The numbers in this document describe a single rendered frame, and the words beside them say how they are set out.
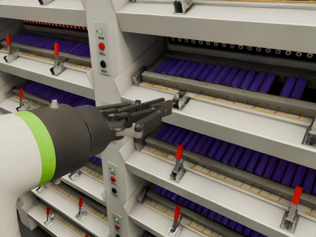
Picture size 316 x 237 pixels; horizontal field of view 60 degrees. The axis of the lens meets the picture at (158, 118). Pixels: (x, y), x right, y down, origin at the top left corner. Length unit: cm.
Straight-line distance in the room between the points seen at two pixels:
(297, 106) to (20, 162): 46
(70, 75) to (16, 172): 58
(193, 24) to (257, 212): 41
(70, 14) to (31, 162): 52
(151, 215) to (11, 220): 60
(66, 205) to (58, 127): 94
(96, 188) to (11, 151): 72
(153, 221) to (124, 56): 49
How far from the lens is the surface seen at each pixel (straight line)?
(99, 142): 38
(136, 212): 91
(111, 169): 84
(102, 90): 73
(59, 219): 147
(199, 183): 70
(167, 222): 87
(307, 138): 53
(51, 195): 134
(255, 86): 61
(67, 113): 36
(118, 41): 66
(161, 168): 74
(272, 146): 55
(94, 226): 116
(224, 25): 51
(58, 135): 33
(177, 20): 56
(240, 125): 56
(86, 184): 103
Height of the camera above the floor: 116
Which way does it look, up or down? 26 degrees down
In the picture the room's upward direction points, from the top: straight up
